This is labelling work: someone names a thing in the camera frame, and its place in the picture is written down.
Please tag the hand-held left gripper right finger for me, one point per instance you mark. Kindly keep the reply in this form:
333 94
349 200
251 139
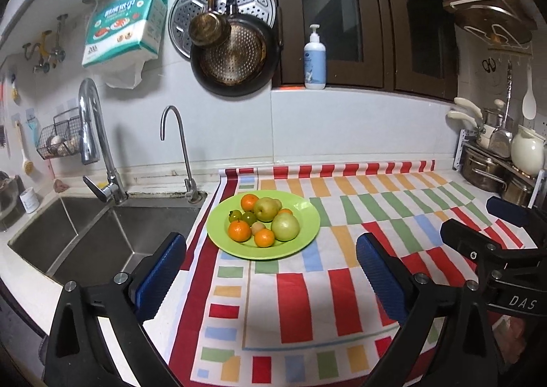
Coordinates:
380 280

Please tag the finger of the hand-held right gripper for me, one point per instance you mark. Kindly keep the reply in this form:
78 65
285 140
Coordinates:
508 211
466 235

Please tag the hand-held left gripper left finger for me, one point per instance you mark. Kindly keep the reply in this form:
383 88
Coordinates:
162 280

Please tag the green plate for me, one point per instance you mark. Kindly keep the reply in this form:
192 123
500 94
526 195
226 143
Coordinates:
299 246

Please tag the large orange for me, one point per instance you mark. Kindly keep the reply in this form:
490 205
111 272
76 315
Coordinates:
239 231

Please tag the small yellow-green fruit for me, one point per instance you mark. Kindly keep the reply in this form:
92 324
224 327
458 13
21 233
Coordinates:
248 218

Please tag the small orange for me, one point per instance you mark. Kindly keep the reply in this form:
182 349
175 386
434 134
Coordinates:
264 237
286 211

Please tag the yellow-green pear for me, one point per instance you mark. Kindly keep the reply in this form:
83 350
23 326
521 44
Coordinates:
266 208

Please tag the person's right hand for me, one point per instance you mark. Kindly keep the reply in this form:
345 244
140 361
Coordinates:
508 333

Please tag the small stainless steel pot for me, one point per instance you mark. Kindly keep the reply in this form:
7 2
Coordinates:
517 192

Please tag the large stainless steel pot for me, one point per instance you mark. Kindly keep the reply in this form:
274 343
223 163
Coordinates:
483 173

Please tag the cream ceramic jug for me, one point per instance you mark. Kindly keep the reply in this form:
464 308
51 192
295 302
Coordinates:
527 151

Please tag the striped colourful cloth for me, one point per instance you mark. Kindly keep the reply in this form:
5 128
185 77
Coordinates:
324 310

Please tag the metal skimmer ladle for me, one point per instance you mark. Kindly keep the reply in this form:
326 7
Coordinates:
501 139

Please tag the metal dish rack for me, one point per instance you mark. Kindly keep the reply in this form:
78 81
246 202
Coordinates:
459 151

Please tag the stainless steel sink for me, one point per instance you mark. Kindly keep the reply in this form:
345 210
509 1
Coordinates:
85 237

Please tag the small green fruit dark spot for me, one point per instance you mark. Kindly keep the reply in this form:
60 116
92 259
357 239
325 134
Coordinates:
234 216

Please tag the small beige fruit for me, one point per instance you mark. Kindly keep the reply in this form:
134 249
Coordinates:
257 228

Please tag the white rice spoon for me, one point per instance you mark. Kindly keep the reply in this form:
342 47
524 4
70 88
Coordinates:
529 100

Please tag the thin gooseneck faucet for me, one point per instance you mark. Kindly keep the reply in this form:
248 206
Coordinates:
183 156

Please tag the small white cup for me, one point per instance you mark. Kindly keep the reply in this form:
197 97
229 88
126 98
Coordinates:
29 201

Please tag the large chrome faucet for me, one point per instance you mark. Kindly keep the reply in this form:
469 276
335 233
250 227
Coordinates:
92 126

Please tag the metal bowl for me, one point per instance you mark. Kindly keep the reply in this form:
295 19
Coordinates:
8 199

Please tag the wooden cutting boards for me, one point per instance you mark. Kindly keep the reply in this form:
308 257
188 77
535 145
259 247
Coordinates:
491 15

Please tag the white pump bottle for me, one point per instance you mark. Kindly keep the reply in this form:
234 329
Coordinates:
315 66

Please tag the black frying pan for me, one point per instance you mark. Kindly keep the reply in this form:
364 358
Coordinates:
239 57

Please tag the small yellow hanging tool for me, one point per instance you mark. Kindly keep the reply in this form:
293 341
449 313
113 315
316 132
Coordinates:
15 89

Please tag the small brass pot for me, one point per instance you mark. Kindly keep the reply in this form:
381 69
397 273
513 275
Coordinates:
207 30

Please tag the paper towel pack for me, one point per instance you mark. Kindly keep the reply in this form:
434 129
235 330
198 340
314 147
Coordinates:
124 27

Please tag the perforated steel steamer plate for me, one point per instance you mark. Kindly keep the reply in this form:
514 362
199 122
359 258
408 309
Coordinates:
188 6

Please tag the dark brown window frame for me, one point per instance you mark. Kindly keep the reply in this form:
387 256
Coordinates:
384 27

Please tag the metal wall hook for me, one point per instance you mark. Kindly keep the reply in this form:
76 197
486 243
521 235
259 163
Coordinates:
62 23

